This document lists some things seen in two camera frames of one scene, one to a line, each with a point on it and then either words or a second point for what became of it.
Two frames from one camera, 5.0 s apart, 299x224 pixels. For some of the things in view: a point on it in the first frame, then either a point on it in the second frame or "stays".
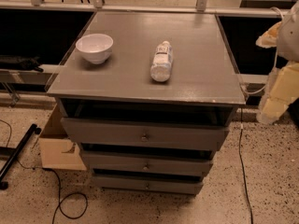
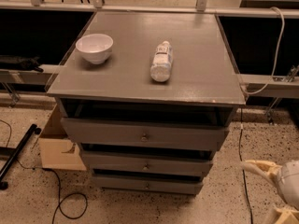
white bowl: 94,48 stays
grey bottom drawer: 164,186 stays
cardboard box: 56,150 stays
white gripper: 290,37 to 289,181
